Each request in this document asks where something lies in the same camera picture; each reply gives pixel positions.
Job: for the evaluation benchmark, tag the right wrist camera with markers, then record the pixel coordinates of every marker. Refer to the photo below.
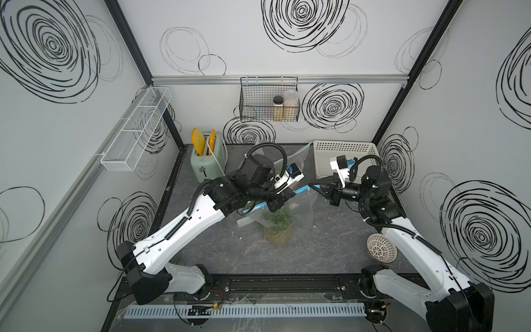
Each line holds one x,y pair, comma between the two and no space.
339,165

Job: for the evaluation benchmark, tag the dark-lid spice jar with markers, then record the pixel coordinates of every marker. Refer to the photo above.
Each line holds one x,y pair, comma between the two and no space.
278,108

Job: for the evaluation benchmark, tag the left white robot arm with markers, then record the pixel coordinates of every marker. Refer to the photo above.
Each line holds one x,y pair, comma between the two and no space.
265,176

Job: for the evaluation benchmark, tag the cream perforated plastic basket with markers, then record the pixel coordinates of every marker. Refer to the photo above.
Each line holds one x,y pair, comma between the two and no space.
325,151

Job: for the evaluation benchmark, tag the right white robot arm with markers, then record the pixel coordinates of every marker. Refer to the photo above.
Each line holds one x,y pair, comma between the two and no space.
449,301

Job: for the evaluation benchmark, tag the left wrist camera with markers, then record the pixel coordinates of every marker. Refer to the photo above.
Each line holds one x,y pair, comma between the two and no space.
291,175

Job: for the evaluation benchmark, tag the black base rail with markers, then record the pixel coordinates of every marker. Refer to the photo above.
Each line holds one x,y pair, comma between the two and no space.
282,284

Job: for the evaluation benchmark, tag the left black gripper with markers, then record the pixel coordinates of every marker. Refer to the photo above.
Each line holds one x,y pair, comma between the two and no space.
280,199

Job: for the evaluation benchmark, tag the mint green toaster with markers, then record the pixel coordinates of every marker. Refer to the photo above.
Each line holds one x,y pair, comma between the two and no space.
210,167

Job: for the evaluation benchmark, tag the clear zip-top bag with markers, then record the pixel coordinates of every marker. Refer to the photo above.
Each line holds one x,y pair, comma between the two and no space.
297,158
301,206

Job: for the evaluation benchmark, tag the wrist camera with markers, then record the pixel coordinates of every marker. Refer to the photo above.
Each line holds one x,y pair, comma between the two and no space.
339,165
291,175

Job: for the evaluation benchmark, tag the grey slotted cable duct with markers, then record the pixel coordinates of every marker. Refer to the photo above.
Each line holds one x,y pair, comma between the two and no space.
300,310

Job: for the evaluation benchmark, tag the white round sink strainer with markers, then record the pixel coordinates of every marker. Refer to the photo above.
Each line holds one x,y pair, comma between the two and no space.
381,249

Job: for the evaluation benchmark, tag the right yellow toast slice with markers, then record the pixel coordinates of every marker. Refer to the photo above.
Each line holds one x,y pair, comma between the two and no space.
211,142

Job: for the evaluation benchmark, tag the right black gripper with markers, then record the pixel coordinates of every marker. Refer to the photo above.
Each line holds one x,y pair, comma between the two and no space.
333,191

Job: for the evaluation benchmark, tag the left yellow toast slice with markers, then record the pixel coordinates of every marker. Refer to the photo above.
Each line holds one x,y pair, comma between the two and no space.
198,141

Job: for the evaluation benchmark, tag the yellow toast slice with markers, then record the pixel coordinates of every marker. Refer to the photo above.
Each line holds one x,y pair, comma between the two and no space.
211,142
198,141

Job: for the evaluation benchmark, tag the black wire wall basket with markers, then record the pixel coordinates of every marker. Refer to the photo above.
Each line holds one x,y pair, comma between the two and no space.
257,93

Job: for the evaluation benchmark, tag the white mesh wall shelf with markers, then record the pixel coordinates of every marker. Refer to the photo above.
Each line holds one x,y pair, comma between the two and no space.
127,148

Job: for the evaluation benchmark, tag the white-lid spice jar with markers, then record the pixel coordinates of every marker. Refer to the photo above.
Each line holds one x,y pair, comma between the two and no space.
291,105

